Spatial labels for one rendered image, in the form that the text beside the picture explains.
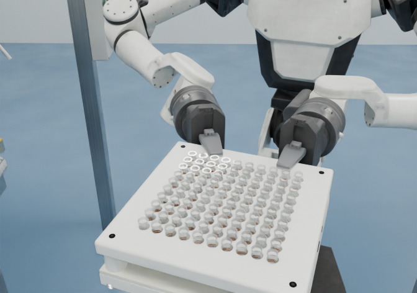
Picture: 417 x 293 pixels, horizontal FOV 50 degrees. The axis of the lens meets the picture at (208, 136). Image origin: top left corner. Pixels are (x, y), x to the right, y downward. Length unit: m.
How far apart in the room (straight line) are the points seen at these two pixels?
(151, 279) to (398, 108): 0.55
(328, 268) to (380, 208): 0.71
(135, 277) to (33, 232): 1.70
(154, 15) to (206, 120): 0.42
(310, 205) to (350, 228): 1.62
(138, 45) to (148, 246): 0.54
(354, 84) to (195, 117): 0.31
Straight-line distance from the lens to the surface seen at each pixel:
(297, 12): 1.02
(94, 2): 1.65
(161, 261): 0.51
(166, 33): 4.53
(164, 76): 0.94
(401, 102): 0.89
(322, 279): 1.71
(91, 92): 1.77
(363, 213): 2.31
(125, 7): 1.02
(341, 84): 0.84
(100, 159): 1.91
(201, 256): 0.51
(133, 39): 0.98
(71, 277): 1.98
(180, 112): 0.78
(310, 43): 1.04
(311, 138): 0.68
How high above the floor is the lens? 1.39
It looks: 30 degrees down
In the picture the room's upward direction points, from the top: straight up
